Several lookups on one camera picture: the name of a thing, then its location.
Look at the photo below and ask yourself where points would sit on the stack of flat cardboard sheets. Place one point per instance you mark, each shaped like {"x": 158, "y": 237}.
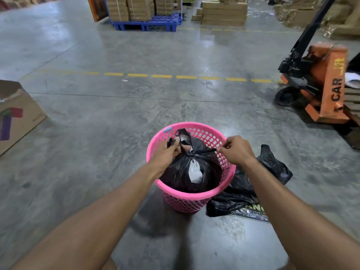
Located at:
{"x": 222, "y": 12}

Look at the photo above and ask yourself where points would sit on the wooden pallet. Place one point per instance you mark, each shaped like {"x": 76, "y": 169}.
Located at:
{"x": 353, "y": 109}

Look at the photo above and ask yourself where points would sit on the person's left forearm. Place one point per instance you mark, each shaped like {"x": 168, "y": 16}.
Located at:
{"x": 87, "y": 222}

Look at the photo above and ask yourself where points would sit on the person's left hand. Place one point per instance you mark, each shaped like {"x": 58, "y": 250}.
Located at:
{"x": 162, "y": 156}

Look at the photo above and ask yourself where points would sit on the stack of brown cardboard boxes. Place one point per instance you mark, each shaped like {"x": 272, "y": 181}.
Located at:
{"x": 135, "y": 8}

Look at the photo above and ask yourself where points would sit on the person's left thumb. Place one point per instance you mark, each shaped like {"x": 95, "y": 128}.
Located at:
{"x": 181, "y": 148}

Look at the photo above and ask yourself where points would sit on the flat black plastic bag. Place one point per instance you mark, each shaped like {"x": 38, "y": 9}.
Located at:
{"x": 253, "y": 188}

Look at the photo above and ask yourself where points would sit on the person's right hand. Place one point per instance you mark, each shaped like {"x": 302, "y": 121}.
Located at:
{"x": 236, "y": 150}

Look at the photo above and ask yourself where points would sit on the pile of cardboard packaging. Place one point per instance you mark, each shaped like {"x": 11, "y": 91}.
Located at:
{"x": 315, "y": 14}

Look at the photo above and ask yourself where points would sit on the person's right fingers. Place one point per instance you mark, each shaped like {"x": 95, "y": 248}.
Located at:
{"x": 225, "y": 146}

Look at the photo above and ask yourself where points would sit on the orange hand pallet jack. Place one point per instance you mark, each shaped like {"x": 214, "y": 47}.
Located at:
{"x": 317, "y": 78}

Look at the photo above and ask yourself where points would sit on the open brown cardboard box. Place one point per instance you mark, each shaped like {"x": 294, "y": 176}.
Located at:
{"x": 15, "y": 115}

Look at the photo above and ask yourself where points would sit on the pink plastic mesh basket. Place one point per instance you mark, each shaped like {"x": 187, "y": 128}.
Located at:
{"x": 194, "y": 196}

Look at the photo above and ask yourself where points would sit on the orange metal rack post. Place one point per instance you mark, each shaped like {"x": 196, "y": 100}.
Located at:
{"x": 95, "y": 8}

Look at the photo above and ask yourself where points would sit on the blue plastic pallet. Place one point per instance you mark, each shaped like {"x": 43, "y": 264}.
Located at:
{"x": 149, "y": 23}

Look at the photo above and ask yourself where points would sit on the person's right forearm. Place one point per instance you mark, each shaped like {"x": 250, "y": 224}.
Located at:
{"x": 298, "y": 222}

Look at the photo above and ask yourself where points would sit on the black plastic garbage bag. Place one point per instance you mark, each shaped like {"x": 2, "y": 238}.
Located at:
{"x": 191, "y": 165}

